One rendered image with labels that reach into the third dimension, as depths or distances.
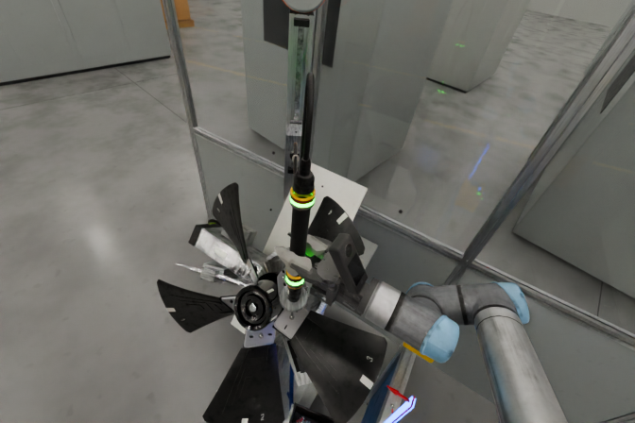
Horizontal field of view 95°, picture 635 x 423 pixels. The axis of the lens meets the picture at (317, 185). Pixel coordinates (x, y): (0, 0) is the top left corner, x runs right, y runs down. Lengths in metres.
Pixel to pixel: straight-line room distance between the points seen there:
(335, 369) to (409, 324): 0.35
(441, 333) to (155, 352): 1.90
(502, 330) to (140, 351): 2.02
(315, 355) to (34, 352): 1.97
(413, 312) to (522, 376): 0.16
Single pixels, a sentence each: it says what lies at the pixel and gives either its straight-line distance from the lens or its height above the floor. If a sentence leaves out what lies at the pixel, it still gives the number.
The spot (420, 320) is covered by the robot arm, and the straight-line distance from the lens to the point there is 0.57.
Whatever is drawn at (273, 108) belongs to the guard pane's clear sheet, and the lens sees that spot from 1.47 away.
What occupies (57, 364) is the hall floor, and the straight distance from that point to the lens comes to 2.45.
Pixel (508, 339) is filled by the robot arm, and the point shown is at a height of 1.55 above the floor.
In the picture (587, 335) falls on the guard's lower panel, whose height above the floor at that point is 0.91.
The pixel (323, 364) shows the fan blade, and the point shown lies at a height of 1.17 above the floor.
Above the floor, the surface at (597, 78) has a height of 1.79.
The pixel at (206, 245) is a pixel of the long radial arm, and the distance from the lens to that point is 1.14.
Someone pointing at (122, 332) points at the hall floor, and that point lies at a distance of 2.38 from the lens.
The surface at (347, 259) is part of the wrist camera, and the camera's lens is 0.54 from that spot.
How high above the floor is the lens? 1.99
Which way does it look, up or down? 40 degrees down
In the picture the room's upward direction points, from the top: 7 degrees clockwise
